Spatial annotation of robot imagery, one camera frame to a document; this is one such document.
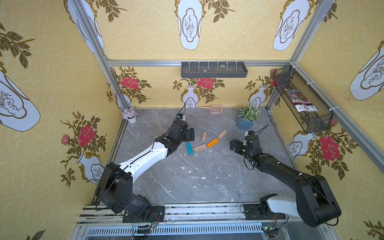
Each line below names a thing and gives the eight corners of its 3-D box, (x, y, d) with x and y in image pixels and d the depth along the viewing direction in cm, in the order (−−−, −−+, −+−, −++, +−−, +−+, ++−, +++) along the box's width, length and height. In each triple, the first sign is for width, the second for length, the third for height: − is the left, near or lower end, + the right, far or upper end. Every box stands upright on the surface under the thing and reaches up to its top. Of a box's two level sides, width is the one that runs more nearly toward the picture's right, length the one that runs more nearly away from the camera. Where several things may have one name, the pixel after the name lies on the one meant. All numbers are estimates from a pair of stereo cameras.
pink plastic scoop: (198, 113, 121) (198, 111, 120) (198, 106, 127) (198, 104, 125) (223, 113, 121) (223, 112, 120) (222, 106, 127) (222, 104, 125)
